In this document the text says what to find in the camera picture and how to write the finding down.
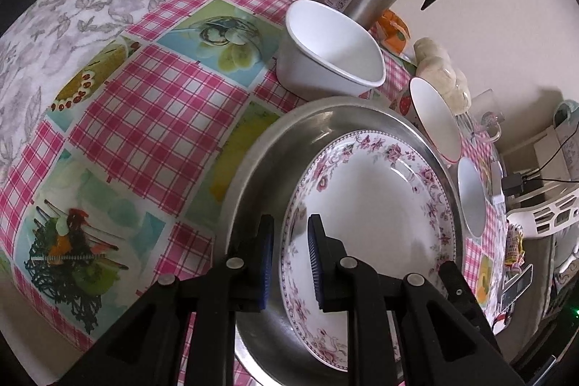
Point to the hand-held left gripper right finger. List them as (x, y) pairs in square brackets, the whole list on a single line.
[(315, 264)]

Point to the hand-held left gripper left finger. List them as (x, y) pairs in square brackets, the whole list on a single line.
[(267, 268)]

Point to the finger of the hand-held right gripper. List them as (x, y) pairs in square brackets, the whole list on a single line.
[(457, 282)]

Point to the round floral rim plate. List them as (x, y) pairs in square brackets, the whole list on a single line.
[(375, 205)]

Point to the small floral bowl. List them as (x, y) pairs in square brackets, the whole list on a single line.
[(470, 196)]

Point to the stainless steel basin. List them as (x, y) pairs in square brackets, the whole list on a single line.
[(262, 169)]

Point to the strawberry print bowl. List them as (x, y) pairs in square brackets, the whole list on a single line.
[(434, 114)]

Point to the white square bowl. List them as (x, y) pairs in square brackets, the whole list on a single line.
[(316, 69)]

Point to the smartphone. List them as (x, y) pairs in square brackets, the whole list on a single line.
[(515, 286)]

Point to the colourful candy packet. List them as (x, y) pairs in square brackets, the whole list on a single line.
[(514, 243)]

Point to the small white box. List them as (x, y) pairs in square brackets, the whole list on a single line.
[(497, 182)]

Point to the white plastic rack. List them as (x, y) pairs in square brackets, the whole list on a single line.
[(543, 216)]

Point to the black power adapter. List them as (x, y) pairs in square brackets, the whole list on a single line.
[(513, 185)]

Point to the white wooden stand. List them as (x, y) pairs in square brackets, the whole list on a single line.
[(549, 151)]

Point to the clear glass mug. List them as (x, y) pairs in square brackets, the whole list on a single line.
[(486, 105)]

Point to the white paper bag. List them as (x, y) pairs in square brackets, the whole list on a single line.
[(567, 137)]

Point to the teal plush item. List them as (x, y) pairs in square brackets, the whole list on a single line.
[(565, 108)]

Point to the bag of steamed buns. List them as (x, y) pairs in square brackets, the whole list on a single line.
[(445, 74)]

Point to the orange snack packet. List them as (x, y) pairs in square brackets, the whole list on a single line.
[(396, 31)]

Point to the grey floral cloth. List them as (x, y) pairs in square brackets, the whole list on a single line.
[(68, 6)]

